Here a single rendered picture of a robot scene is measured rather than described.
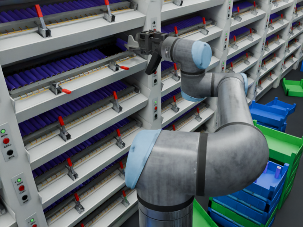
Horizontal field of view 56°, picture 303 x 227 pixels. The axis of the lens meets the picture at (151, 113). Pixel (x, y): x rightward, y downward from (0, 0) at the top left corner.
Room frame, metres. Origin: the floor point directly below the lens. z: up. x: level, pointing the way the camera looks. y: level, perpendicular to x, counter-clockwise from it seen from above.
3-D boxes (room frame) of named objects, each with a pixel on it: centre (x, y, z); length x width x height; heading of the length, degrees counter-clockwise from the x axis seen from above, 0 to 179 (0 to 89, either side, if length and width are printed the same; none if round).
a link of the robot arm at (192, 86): (0.98, -0.17, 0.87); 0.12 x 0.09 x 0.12; 77
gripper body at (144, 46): (1.09, -0.02, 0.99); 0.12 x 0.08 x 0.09; 50
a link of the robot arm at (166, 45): (1.03, -0.08, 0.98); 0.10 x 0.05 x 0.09; 140
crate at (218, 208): (1.08, -0.48, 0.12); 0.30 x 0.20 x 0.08; 49
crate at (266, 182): (1.08, -0.48, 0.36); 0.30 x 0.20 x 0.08; 49
